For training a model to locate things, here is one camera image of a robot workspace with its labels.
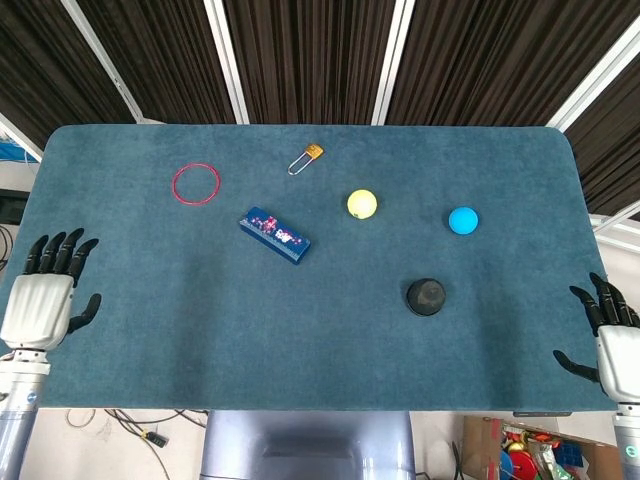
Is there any blue felt table cover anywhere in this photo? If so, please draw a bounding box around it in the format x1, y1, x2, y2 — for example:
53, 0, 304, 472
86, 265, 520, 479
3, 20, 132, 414
0, 124, 619, 412

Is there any blue ball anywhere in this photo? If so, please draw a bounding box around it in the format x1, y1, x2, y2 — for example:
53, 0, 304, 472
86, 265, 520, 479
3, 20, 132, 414
448, 205, 480, 235

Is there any blue block toy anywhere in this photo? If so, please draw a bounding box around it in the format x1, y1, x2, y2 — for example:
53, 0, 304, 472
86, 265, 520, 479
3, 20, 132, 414
554, 442, 584, 469

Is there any floor cable bundle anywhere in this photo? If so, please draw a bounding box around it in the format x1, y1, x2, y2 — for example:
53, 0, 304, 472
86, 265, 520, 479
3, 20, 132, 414
64, 408, 209, 480

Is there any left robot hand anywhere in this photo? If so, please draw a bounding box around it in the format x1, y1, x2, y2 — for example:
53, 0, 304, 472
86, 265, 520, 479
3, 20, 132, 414
0, 227, 103, 351

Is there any black faceted dome cup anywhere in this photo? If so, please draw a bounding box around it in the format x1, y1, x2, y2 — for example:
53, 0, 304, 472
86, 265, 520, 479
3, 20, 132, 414
405, 277, 447, 317

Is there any red round spool toy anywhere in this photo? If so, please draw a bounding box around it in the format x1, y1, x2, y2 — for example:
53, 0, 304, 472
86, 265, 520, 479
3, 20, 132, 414
508, 449, 540, 480

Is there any dark brown pleated curtain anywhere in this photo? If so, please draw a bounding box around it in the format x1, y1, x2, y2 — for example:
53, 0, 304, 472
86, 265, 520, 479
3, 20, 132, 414
0, 0, 640, 221

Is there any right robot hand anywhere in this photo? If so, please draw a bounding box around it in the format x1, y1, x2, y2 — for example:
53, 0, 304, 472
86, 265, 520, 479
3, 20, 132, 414
552, 272, 640, 404

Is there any black equipment box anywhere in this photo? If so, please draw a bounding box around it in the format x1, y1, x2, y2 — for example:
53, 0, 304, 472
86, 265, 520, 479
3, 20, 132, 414
0, 189, 29, 224

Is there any white metal frame post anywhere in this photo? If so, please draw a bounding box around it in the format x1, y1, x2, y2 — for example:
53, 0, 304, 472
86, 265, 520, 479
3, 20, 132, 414
370, 0, 416, 126
589, 199, 640, 246
203, 0, 250, 125
0, 112, 44, 161
547, 19, 640, 132
62, 0, 146, 124

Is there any yellow tennis ball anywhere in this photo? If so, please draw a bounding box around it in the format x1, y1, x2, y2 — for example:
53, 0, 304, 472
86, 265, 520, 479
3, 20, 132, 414
346, 188, 379, 221

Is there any brass padlock long shackle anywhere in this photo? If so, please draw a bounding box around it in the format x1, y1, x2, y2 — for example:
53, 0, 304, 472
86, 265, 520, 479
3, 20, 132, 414
287, 143, 325, 176

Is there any red thin ring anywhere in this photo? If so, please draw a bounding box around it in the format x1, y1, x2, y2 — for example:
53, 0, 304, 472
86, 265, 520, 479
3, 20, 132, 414
172, 162, 223, 206

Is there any blue-grey robot torso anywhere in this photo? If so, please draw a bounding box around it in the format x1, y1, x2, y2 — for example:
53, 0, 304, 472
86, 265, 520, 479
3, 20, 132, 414
199, 410, 416, 480

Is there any cardboard box of toys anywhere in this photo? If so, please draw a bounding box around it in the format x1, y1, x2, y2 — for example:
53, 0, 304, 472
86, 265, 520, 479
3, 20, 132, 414
459, 414, 624, 480

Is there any blue shallow cardboard box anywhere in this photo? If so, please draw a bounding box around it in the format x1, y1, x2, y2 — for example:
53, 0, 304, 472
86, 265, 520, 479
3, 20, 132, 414
239, 206, 312, 266

